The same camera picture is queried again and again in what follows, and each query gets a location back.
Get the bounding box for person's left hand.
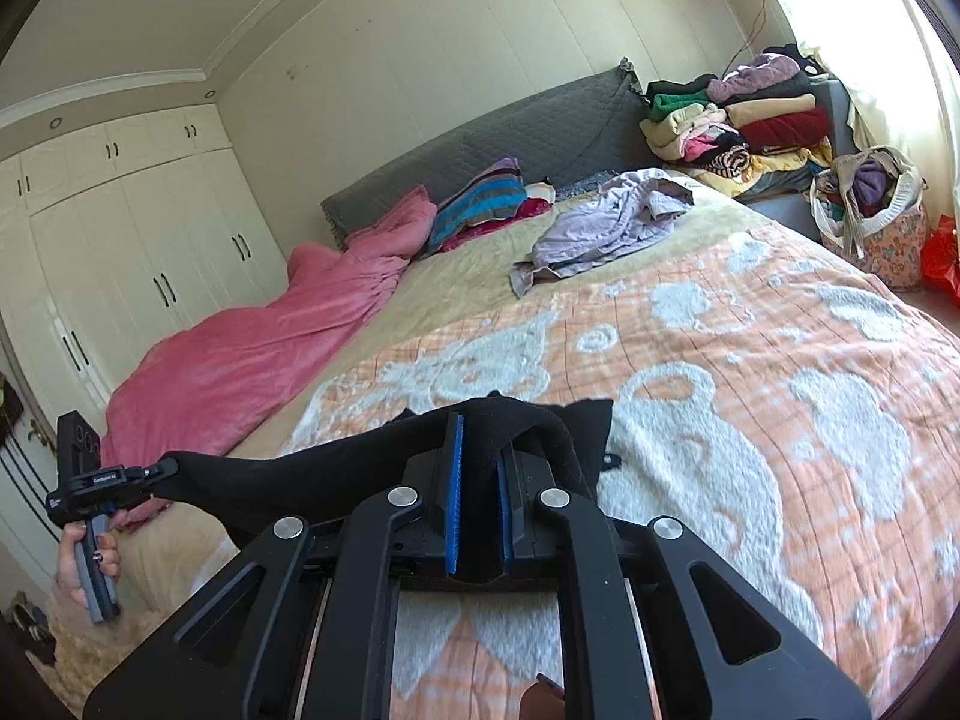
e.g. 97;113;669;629
54;510;122;612

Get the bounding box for pink quilt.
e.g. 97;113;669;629
97;184;440;533

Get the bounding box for person's right hand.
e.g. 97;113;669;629
521;673;567;720

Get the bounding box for red bag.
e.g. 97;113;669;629
921;214;960;308

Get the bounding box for striped pillow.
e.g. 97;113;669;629
427;157;530;252

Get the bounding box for dark shoes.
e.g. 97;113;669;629
0;592;57;665

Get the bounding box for grey bench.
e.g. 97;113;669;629
739;75;860;241

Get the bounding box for patterned bag of clothes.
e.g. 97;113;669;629
808;146;931;292

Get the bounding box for grey checked cloth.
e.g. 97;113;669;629
555;169;623;200

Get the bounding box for lavender garment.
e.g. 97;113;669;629
510;169;695;297

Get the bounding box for white wardrobe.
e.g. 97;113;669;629
0;101;290;593

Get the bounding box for magenta folded cloth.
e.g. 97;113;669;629
442;195;560;252

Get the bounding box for beige bed sheet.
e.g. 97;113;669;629
112;172;781;466

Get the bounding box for white curtain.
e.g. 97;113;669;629
739;0;960;256

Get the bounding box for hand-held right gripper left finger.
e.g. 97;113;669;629
82;412;470;720

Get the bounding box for orange and white blanket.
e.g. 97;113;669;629
225;229;960;720

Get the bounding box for grey quilted headboard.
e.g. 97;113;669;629
321;56;650;248

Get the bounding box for black sweater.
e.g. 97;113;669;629
154;394;623;586

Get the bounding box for pile of folded clothes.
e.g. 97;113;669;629
639;52;837;200

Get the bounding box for white door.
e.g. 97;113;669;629
0;360;83;593

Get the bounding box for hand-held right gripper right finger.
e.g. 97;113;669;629
495;442;875;720

